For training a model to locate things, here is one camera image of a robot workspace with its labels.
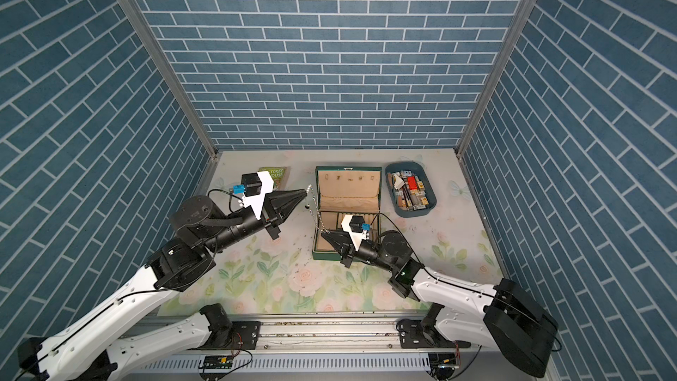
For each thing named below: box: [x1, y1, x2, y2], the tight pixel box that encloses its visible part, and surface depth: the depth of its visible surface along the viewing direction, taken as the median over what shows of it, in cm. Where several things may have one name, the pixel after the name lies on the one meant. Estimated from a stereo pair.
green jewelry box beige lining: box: [312, 165, 382, 261], surface depth 93 cm
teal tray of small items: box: [384, 160, 438, 218], surface depth 106 cm
